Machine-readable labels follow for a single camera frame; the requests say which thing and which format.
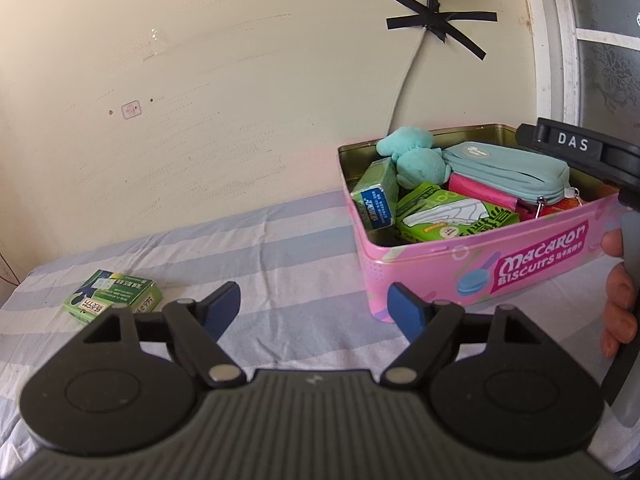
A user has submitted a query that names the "light green small box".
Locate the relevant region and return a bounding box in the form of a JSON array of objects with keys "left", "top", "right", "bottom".
[{"left": 350, "top": 156, "right": 401, "bottom": 233}]

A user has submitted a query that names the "black tape cross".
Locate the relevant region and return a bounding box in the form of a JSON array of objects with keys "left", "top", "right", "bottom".
[{"left": 385, "top": 0, "right": 499, "bottom": 61}]

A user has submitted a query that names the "person's right hand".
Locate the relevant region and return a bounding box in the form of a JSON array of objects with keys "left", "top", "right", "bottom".
[{"left": 601, "top": 230, "right": 640, "bottom": 359}]

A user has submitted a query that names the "pink pouch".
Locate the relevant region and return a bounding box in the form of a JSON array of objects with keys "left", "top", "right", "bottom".
[{"left": 447, "top": 172, "right": 522, "bottom": 212}]

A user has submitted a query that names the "green patterned cardboard box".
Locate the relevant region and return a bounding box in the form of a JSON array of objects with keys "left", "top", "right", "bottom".
[{"left": 62, "top": 268, "right": 164, "bottom": 325}]

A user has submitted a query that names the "grey power cable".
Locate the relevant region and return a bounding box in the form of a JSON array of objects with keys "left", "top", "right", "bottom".
[{"left": 387, "top": 0, "right": 442, "bottom": 137}]

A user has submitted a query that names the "pink tin box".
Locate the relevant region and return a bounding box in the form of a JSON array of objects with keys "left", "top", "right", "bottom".
[{"left": 336, "top": 122, "right": 622, "bottom": 324}]

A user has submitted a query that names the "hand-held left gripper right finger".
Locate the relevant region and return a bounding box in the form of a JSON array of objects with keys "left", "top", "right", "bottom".
[{"left": 384, "top": 282, "right": 551, "bottom": 386}]

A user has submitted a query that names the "striped bed sheet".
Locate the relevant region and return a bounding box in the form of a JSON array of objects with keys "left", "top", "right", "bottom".
[{"left": 0, "top": 187, "right": 640, "bottom": 476}]

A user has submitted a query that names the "teal plush toy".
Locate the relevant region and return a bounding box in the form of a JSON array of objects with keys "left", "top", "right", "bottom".
[{"left": 376, "top": 127, "right": 451, "bottom": 189}]

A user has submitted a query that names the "white window frame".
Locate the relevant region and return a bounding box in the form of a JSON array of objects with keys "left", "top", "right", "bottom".
[{"left": 520, "top": 0, "right": 640, "bottom": 153}]

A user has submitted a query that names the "patterned window glass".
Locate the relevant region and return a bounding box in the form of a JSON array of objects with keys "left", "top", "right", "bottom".
[{"left": 567, "top": 0, "right": 640, "bottom": 147}]

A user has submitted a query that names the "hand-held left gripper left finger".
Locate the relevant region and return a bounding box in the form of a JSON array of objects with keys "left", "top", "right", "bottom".
[{"left": 75, "top": 281, "right": 246, "bottom": 389}]

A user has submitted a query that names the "green wet wipes packet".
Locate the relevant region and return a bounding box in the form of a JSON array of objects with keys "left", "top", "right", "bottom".
[{"left": 395, "top": 181, "right": 521, "bottom": 245}]

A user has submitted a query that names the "mint green pencil case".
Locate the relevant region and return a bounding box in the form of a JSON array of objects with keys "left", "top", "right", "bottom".
[{"left": 439, "top": 141, "right": 581, "bottom": 220}]

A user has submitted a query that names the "red orange packet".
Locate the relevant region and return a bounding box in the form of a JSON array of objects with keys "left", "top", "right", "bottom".
[{"left": 517, "top": 195, "right": 585, "bottom": 222}]

